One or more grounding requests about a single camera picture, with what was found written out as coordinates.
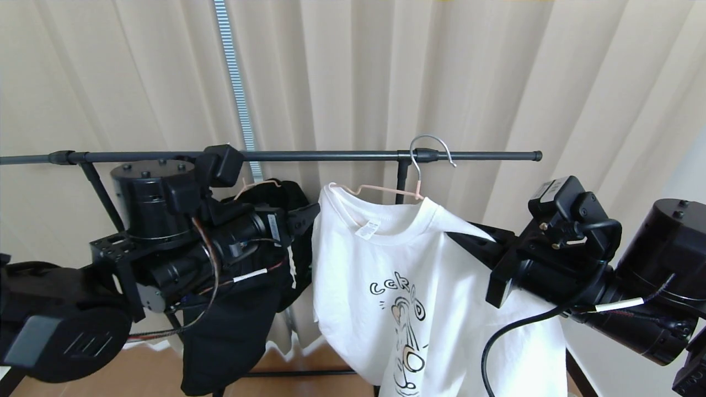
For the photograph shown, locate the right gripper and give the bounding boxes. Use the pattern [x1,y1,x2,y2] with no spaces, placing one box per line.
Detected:
[445,221,614,309]

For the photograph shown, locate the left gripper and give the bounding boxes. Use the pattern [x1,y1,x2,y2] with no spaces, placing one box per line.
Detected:
[211,202,322,276]

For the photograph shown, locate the white garment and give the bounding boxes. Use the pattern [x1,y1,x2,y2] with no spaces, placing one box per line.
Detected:
[312,183,569,397]

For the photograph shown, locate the pink clothes hanger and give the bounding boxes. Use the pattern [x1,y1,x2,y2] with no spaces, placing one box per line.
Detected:
[330,134,457,202]
[233,176,283,202]

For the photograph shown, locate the black garment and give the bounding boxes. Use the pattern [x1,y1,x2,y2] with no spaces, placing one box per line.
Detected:
[181,179,322,396]

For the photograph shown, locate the black clothes rack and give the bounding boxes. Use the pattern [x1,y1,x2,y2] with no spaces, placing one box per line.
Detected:
[0,147,544,397]

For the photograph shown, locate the window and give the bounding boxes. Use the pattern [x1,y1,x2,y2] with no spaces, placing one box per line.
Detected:
[213,0,264,184]

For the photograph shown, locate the white curtain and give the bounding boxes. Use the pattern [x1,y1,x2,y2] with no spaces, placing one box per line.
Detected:
[234,0,706,353]
[0,0,260,353]

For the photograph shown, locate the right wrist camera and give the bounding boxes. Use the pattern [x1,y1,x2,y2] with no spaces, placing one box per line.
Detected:
[528,175,623,254]

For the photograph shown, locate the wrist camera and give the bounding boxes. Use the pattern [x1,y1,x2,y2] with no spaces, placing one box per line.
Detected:
[528,175,623,254]
[195,144,245,189]

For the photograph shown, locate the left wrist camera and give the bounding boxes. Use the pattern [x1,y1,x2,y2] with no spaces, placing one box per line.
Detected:
[195,144,245,189]

